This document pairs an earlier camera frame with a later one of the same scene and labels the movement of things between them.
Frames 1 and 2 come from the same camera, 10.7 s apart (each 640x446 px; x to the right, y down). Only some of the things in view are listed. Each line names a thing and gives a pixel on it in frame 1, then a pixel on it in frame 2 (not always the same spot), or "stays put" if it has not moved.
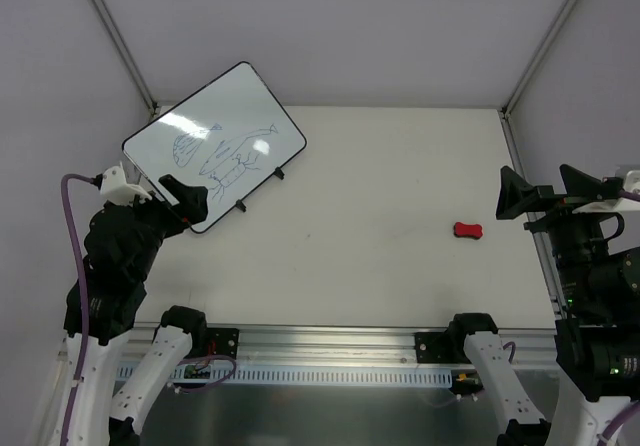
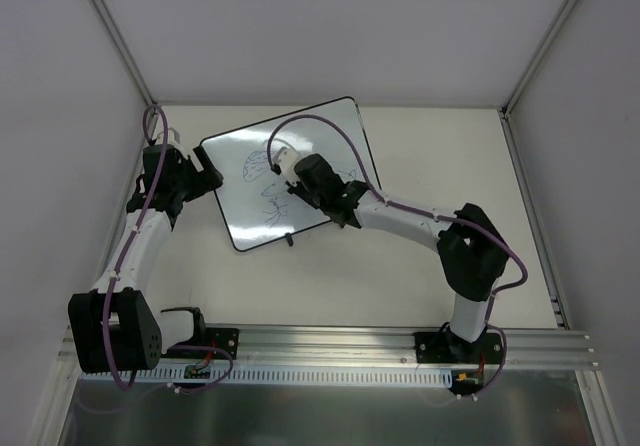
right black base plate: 440,347 stays put
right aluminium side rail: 520,174 stays put
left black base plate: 223,341 stays put
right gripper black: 548,206 to 301,192
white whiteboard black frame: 231,137 to 258,209
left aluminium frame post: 119,39 stays put
